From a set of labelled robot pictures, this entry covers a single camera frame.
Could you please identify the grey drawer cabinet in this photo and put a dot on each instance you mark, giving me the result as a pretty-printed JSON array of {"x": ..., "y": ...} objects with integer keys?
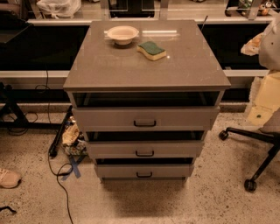
[{"x": 107, "y": 76}]

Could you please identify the pink sneaker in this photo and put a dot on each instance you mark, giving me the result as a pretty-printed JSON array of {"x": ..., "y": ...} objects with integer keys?
[{"x": 9, "y": 179}]

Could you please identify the grey bottom drawer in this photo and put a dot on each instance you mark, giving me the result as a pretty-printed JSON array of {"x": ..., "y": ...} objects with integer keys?
[{"x": 144, "y": 171}]

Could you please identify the green yellow sponge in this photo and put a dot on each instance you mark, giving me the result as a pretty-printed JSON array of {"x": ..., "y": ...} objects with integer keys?
[{"x": 151, "y": 51}]

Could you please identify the white plastic bag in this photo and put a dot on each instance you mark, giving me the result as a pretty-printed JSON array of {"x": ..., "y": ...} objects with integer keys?
[{"x": 59, "y": 8}]

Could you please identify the black power strip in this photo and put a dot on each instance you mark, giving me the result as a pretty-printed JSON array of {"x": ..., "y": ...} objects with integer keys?
[{"x": 52, "y": 150}]

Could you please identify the black desk leg stand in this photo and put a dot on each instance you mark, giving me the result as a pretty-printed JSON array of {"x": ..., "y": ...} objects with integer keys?
[{"x": 21, "y": 122}]

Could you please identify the grey top drawer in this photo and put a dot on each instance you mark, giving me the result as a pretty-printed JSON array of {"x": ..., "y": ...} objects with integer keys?
[{"x": 145, "y": 119}]

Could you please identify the white paper bowl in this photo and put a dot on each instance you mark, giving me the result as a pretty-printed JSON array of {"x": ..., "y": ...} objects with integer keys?
[{"x": 123, "y": 34}]

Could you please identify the grey office chair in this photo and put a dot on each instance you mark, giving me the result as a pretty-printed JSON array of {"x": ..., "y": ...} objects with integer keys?
[{"x": 254, "y": 135}]

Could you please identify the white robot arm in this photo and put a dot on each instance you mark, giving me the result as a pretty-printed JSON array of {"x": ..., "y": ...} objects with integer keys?
[{"x": 265, "y": 93}]

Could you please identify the grey middle drawer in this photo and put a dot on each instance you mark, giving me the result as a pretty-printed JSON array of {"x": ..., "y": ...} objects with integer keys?
[{"x": 142, "y": 149}]

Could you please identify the bag of snacks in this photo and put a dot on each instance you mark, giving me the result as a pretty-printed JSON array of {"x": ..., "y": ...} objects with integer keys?
[{"x": 73, "y": 141}]

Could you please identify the grey drawer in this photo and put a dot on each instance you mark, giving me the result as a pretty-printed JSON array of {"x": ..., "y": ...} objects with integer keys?
[
  {"x": 142, "y": 149},
  {"x": 145, "y": 119},
  {"x": 144, "y": 171}
]

